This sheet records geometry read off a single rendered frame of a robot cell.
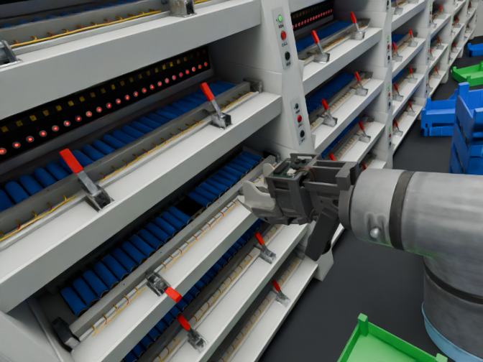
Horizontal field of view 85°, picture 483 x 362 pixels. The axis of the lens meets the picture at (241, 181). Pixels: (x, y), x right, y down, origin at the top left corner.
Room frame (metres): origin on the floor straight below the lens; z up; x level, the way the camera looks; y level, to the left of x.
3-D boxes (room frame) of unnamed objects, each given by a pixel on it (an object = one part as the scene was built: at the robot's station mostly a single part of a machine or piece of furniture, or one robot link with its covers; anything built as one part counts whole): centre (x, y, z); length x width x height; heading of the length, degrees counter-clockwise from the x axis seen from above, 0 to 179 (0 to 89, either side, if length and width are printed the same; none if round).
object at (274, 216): (0.33, -0.04, 0.59); 0.09 x 0.05 x 0.02; 47
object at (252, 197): (0.37, -0.01, 0.61); 0.09 x 0.03 x 0.06; 47
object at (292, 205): (0.30, -0.10, 0.62); 0.12 x 0.08 x 0.09; 39
